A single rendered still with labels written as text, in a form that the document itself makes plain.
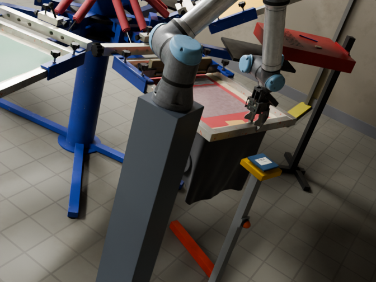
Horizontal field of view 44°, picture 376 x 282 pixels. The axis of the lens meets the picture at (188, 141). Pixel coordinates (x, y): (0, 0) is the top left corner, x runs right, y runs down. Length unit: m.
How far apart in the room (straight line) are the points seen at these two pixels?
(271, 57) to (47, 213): 1.70
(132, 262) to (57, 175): 1.33
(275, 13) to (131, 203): 0.90
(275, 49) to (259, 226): 1.73
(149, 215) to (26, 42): 1.21
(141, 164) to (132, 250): 0.41
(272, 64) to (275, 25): 0.16
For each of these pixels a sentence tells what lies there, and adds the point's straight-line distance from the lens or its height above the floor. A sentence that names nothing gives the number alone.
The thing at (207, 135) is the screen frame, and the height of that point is 1.01.
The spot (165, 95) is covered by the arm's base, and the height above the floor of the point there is 1.24.
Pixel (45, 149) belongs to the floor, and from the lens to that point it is 3.44.
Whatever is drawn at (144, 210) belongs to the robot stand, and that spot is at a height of 0.77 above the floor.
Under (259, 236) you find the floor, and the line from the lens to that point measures 3.19.
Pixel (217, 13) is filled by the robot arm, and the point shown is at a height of 1.51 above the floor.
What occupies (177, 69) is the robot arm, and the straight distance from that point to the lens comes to 1.58.
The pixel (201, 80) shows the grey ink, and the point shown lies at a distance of 2.53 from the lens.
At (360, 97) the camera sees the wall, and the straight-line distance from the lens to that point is 5.30.
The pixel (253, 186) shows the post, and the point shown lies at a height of 0.85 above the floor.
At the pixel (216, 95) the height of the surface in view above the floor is 0.98.
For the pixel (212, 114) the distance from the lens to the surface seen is 2.19.
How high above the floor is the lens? 1.92
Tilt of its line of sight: 29 degrees down
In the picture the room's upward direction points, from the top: 17 degrees clockwise
